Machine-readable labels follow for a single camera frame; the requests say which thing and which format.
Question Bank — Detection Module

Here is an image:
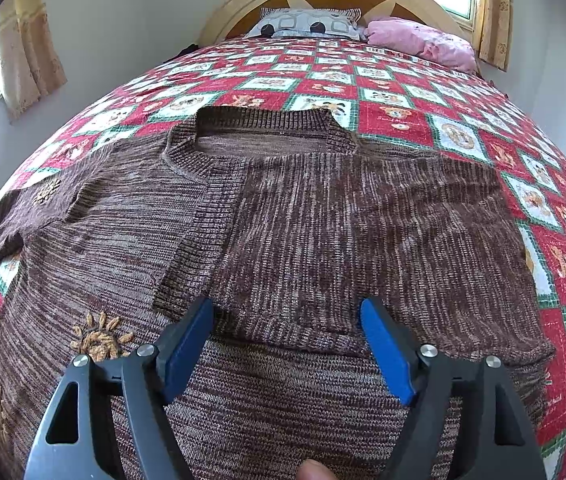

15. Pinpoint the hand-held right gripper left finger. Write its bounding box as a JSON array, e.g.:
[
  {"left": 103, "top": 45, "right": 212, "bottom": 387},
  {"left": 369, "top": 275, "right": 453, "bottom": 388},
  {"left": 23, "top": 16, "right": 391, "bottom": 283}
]
[{"left": 24, "top": 297, "right": 215, "bottom": 480}]

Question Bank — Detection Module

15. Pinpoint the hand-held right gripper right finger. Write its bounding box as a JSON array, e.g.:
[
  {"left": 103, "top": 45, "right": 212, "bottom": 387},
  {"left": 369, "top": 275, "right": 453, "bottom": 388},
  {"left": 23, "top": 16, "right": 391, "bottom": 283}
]
[{"left": 358, "top": 297, "right": 548, "bottom": 480}]

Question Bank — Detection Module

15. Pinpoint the brown knit sweater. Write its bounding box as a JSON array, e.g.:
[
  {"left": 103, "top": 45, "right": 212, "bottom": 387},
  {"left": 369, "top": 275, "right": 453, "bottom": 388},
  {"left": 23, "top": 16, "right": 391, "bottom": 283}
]
[{"left": 0, "top": 106, "right": 558, "bottom": 480}]

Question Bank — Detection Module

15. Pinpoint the person's right hand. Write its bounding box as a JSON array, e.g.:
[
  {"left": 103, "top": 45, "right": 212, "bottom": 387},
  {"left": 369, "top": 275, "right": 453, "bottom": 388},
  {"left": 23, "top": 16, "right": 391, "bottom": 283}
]
[{"left": 295, "top": 459, "right": 336, "bottom": 480}]

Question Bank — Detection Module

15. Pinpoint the red green printed blanket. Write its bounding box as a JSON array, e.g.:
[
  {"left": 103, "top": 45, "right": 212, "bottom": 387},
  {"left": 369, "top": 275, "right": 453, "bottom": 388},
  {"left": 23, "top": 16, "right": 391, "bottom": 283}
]
[{"left": 0, "top": 35, "right": 566, "bottom": 480}]

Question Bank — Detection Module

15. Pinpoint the dark object beside bed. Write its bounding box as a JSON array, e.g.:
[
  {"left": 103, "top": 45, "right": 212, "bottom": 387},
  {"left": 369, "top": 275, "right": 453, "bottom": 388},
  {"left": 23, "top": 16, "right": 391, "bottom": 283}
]
[{"left": 163, "top": 42, "right": 198, "bottom": 63}]

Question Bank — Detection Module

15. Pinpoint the pink pillow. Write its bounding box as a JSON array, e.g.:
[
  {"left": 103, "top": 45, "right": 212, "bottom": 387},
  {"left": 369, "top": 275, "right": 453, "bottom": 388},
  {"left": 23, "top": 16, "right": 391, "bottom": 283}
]
[{"left": 365, "top": 16, "right": 478, "bottom": 73}]

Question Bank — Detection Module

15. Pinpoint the grey patterned pillow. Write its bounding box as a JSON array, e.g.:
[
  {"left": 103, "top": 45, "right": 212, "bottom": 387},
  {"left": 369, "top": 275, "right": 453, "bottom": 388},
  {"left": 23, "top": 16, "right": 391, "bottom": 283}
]
[{"left": 245, "top": 7, "right": 366, "bottom": 41}]

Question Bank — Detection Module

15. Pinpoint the beige patterned curtain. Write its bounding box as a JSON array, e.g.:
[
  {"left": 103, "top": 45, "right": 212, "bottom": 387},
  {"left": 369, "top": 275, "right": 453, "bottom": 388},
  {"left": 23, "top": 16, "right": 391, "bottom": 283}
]
[{"left": 0, "top": 0, "right": 68, "bottom": 121}]

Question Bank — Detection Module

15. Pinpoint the yellow patterned curtain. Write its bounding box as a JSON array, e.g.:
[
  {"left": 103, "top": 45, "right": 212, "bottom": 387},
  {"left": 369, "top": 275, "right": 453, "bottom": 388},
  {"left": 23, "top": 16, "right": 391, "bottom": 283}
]
[{"left": 478, "top": 0, "right": 514, "bottom": 72}]

